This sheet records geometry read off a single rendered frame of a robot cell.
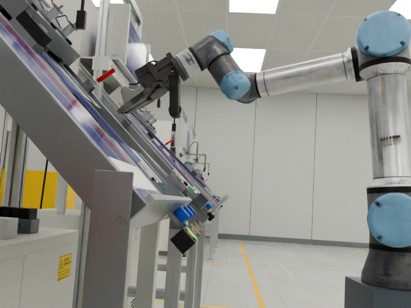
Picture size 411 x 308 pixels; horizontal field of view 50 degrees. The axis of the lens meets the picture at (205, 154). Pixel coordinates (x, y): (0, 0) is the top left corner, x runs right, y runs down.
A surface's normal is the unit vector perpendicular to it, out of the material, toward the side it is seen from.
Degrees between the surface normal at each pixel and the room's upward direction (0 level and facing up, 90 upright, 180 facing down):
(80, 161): 90
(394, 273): 72
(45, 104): 90
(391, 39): 83
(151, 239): 90
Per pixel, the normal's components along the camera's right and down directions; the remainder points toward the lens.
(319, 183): -0.05, -0.11
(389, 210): -0.37, 0.01
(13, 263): 1.00, 0.06
